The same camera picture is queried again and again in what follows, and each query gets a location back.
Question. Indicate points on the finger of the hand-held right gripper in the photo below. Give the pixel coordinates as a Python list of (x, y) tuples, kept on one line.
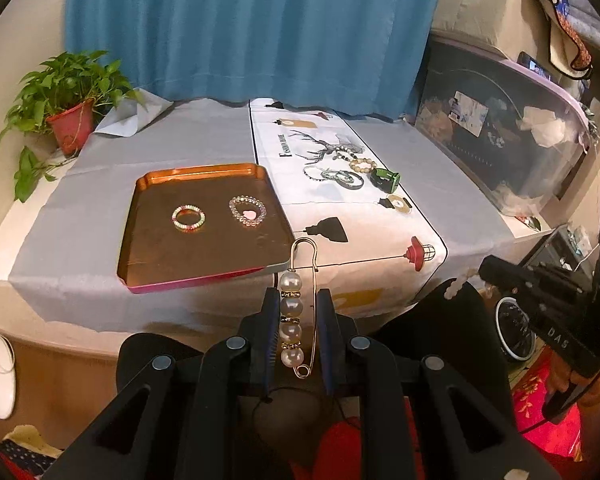
[(525, 277)]

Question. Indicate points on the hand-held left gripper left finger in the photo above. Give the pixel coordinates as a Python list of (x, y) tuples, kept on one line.
[(269, 345)]

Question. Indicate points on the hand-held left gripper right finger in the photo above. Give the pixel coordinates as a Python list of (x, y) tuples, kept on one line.
[(327, 345)]

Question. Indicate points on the pearl safety pin brooch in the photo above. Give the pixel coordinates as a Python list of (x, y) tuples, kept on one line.
[(291, 305)]

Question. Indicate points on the copper metal tray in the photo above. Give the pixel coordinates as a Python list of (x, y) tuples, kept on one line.
[(150, 240)]

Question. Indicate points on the green watch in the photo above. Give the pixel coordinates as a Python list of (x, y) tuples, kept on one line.
[(382, 178)]

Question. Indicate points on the person's right hand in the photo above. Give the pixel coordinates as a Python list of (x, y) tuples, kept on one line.
[(564, 377)]

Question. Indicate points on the round black white-rimmed appliance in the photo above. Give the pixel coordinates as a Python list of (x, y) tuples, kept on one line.
[(512, 330)]

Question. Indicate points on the red patterned mat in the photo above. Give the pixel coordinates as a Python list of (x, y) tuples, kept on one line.
[(535, 405)]

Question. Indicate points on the red cloth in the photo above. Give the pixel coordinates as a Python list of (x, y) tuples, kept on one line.
[(340, 450)]

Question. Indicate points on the clear storage box lilac lid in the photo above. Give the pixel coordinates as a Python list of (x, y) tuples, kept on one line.
[(480, 160)]

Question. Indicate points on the white printed table runner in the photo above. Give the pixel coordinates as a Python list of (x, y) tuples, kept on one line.
[(360, 220)]

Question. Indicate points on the black phone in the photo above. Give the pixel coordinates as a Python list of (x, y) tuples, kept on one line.
[(532, 65)]

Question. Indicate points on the grey tablecloth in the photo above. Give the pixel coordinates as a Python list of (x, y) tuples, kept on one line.
[(180, 130)]

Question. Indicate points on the floral cloth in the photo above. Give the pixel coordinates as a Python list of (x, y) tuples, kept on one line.
[(25, 440)]

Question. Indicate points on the beige fabric storage box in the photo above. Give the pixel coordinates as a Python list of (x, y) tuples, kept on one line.
[(480, 10)]

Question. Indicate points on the potted green plant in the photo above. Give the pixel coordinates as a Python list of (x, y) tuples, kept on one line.
[(70, 125)]

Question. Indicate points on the blue curtain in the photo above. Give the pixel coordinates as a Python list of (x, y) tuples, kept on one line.
[(230, 35)]

